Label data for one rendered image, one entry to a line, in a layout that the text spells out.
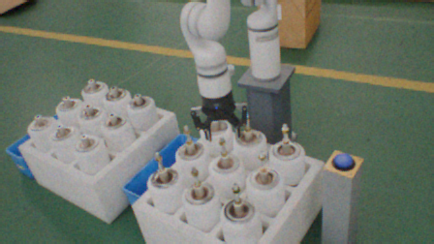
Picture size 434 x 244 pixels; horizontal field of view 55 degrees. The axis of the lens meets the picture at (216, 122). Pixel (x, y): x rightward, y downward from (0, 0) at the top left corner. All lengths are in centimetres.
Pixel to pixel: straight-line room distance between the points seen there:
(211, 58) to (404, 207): 77
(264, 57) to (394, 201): 58
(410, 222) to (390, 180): 17
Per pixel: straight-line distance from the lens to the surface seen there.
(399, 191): 142
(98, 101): 159
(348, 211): 108
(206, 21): 85
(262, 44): 127
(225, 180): 110
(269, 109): 137
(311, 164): 121
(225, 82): 94
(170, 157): 147
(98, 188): 132
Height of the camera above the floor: 101
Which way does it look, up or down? 37 degrees down
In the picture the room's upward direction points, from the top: 10 degrees counter-clockwise
